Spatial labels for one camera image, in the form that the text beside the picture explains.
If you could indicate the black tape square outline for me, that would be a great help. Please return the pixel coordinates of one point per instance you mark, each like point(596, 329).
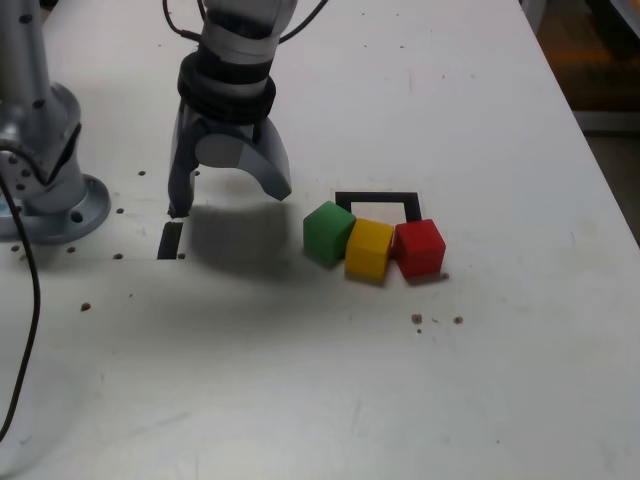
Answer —
point(375, 196)

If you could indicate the green cube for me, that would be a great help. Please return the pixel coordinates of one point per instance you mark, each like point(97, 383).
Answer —
point(325, 230)

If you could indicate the red cube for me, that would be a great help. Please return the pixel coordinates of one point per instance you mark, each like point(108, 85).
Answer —
point(420, 250)

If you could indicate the black tape strip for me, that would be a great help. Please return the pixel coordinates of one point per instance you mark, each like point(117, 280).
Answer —
point(169, 240)

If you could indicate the yellow cube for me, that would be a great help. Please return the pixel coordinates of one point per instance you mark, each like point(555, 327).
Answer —
point(367, 252)

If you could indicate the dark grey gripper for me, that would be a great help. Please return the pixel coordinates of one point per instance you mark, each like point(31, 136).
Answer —
point(230, 126)

